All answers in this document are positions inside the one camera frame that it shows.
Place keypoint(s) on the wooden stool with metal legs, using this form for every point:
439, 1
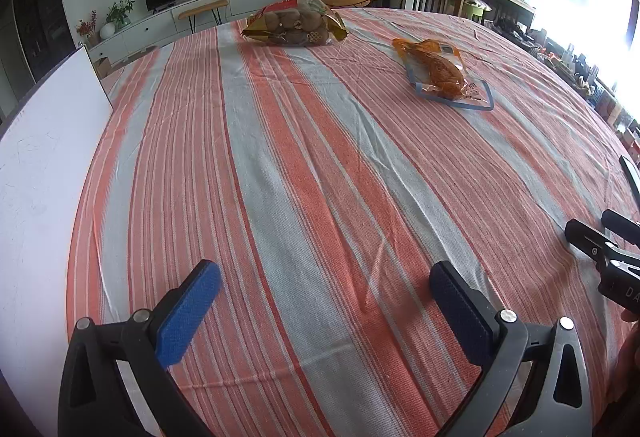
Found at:
202, 9

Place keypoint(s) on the clear bag of walnuts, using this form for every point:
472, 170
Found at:
295, 24

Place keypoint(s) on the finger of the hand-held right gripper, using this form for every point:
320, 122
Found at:
622, 227
590, 242

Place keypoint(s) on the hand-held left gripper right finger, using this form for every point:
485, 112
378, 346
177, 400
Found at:
460, 312

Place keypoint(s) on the person's right hand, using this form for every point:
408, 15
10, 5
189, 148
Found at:
631, 357

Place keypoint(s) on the white board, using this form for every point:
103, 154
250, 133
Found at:
45, 197

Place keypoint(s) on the row of bottles and jars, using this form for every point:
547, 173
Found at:
590, 77

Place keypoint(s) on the cardboard box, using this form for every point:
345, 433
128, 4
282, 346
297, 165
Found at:
102, 67

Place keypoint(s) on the green plant in round vase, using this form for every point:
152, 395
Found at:
117, 19

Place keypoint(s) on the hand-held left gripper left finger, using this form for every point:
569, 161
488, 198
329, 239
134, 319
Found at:
187, 312

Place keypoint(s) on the red flowers in vase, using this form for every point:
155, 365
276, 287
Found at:
87, 29

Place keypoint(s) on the dark display cabinet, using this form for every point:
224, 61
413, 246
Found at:
42, 22

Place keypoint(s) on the orange grey striped tablecloth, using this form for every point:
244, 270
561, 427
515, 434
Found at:
325, 177

